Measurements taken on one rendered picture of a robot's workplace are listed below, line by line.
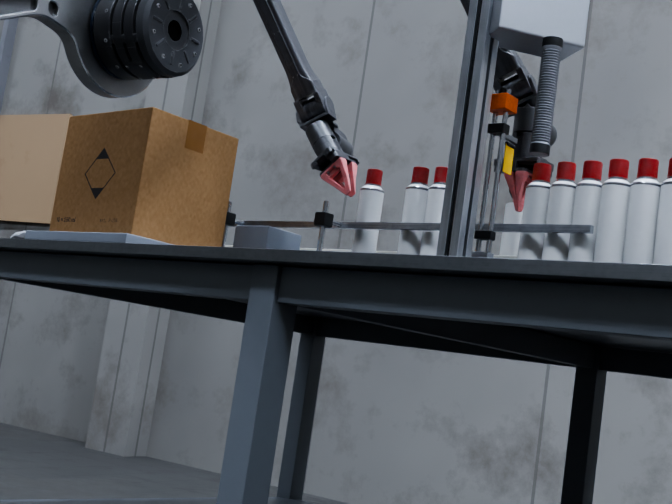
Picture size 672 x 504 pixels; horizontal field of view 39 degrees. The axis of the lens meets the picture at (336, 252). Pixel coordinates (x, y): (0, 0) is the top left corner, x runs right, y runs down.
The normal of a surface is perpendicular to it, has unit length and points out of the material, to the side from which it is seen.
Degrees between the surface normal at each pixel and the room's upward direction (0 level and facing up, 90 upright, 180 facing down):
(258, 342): 90
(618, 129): 90
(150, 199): 90
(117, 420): 90
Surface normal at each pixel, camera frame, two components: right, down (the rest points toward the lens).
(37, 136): -0.50, -0.18
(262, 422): 0.75, 0.03
